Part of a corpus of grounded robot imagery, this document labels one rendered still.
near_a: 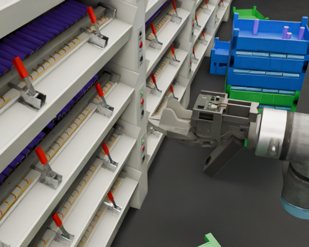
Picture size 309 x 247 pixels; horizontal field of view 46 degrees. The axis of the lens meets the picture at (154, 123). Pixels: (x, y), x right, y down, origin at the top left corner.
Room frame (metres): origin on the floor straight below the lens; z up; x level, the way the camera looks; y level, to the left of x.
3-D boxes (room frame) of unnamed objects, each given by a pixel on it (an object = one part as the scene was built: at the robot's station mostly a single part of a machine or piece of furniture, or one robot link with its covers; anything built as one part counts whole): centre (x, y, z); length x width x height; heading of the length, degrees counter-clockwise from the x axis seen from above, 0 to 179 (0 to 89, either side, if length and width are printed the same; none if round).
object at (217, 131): (0.56, -0.13, 0.68); 0.12 x 0.08 x 0.09; 72
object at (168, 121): (0.58, -0.03, 0.68); 0.09 x 0.03 x 0.06; 72
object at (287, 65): (1.41, -0.47, 0.44); 0.30 x 0.20 x 0.08; 80
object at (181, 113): (0.61, -0.04, 0.68); 0.09 x 0.03 x 0.06; 72
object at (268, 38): (1.41, -0.47, 0.52); 0.30 x 0.20 x 0.08; 80
